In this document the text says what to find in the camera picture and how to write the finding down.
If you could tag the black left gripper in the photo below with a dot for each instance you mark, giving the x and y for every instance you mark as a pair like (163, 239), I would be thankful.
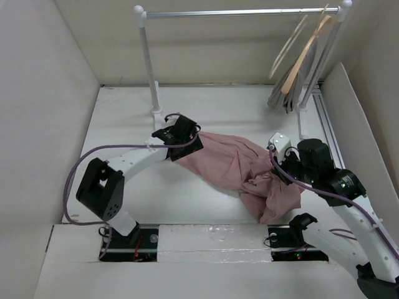
(188, 151)

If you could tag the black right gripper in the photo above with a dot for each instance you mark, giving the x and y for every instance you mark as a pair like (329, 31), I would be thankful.
(291, 154)

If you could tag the pink trousers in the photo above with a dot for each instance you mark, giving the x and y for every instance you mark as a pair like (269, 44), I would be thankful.
(237, 164)

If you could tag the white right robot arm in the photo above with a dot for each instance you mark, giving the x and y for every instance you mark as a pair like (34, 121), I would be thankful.
(373, 262)

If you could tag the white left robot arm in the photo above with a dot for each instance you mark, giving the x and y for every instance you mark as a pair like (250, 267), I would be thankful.
(101, 189)

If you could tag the tan wooden hanger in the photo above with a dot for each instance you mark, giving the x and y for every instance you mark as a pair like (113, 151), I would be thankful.
(324, 19)

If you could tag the white clothes rack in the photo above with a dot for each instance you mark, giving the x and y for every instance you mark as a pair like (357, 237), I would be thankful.
(309, 72)

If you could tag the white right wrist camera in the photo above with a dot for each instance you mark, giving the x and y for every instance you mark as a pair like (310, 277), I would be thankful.
(280, 144)

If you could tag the aluminium rail right side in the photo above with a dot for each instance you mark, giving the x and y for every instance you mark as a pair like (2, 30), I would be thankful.
(327, 127)

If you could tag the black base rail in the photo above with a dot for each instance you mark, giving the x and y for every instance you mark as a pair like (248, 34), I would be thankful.
(242, 243)

